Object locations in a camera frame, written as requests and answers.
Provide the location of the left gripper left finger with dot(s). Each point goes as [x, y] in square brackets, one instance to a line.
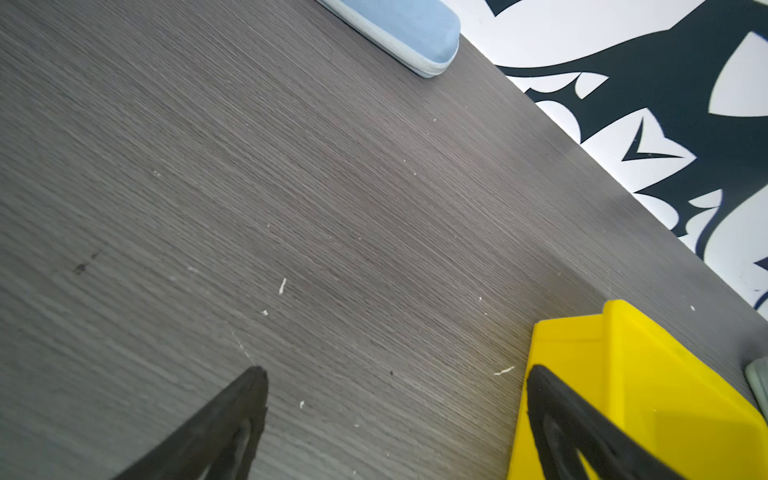
[218, 442]

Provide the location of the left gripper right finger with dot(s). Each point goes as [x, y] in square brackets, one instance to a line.
[570, 434]

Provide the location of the yellow plastic bin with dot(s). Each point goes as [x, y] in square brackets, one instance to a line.
[653, 389]

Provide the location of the green glasses case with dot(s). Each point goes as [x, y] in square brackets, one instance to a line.
[756, 373]

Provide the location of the blue glasses case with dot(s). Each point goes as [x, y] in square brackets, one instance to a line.
[424, 36]

